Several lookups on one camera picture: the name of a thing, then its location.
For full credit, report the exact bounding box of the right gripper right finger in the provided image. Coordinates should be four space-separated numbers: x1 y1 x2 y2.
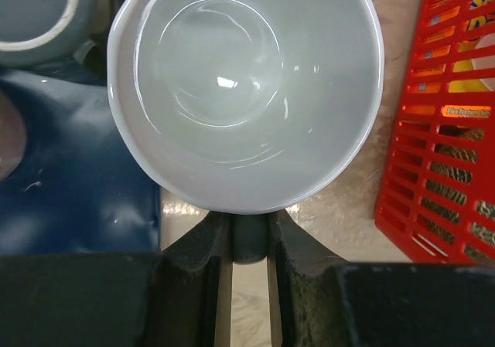
268 211 494 346

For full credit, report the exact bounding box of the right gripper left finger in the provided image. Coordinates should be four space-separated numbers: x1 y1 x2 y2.
1 212 233 346

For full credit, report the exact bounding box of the grey mug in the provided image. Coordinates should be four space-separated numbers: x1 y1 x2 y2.
106 0 384 265

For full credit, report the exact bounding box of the mauve wavy mug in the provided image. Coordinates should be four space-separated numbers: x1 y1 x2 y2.
0 93 27 180

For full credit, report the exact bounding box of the dark grey mug tray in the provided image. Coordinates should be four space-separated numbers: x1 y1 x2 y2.
1 0 96 67

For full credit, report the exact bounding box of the dark blue tray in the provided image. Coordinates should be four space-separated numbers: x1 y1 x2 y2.
0 0 162 256

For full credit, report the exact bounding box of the green scouring pad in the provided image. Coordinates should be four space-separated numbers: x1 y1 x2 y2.
422 128 494 265

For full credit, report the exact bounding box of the red plastic basket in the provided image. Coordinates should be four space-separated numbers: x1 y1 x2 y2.
374 0 494 266

